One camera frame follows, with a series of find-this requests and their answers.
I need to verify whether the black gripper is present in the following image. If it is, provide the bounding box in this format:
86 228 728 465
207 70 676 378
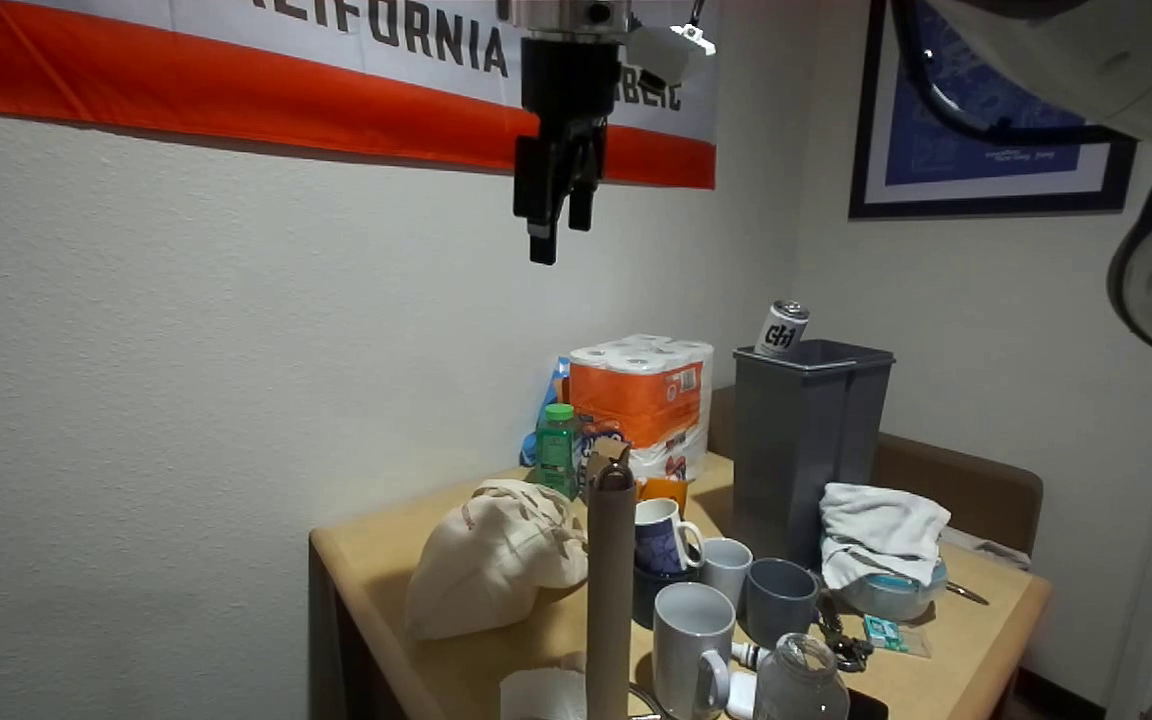
507 34 628 270

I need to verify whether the brown cardboard towel roll tube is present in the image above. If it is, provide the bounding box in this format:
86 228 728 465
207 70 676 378
586 475 639 720

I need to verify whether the orange white paper towel pack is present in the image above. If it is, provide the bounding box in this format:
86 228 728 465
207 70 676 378
560 332 717 492

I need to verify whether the grey plastic bin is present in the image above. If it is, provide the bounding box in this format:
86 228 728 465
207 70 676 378
728 337 899 574

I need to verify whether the blue spray bottle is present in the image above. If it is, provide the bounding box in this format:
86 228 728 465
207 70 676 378
513 352 575 473

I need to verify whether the green plastic bottle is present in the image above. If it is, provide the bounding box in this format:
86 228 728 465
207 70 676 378
524 402 586 499

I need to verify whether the silver drink can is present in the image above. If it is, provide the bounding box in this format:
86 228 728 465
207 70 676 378
758 295 812 359

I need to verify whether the orange mug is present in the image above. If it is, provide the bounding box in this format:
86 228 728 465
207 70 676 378
634 473 693 511

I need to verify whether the navy and white mug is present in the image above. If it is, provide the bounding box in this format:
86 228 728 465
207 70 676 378
628 495 708 580

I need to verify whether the California Republic flag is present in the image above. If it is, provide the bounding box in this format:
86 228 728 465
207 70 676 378
0 0 719 193

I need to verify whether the small white mug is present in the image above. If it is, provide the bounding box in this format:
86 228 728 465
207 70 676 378
698 536 758 618

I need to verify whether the framed blue poster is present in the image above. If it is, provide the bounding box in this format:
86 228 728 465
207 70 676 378
845 0 1140 221

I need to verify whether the white crumpled cloth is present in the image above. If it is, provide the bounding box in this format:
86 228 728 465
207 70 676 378
817 481 955 591

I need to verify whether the dark grey mug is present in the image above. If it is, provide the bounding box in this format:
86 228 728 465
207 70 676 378
742 557 825 654

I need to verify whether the large white mug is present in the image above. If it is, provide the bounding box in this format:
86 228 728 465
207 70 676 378
647 580 743 720

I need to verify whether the small white case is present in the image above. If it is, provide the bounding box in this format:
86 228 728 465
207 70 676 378
724 645 771 720

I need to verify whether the clear bowl with lid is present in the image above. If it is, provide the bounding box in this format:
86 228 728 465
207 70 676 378
832 557 950 628

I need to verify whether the black key bunch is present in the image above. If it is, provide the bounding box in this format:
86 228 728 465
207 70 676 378
812 605 876 676

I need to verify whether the teal small packet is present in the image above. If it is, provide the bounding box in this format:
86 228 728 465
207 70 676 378
860 613 915 655

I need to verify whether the clear glass jar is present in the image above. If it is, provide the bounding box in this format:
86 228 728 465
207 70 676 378
754 626 858 720

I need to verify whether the cream cloth drawstring bag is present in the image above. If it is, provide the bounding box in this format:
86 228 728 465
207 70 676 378
404 475 593 645

